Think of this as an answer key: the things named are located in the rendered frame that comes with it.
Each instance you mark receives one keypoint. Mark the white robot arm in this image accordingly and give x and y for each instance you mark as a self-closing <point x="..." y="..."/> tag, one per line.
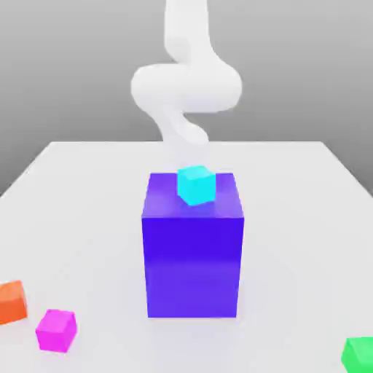
<point x="186" y="84"/>

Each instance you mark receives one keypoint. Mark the small cyan cube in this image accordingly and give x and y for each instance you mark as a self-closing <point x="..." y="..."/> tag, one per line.
<point x="195" y="186"/>

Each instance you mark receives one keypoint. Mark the small magenta cube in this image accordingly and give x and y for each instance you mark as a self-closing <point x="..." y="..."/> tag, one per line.
<point x="56" y="330"/>

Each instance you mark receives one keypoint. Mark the small orange cube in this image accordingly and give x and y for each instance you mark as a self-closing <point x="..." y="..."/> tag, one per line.
<point x="11" y="303"/>

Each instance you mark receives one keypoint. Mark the small green cube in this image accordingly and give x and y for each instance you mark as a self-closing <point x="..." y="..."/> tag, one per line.
<point x="359" y="355"/>

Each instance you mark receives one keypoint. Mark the large purple box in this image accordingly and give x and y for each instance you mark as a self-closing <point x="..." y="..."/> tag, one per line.
<point x="192" y="262"/>

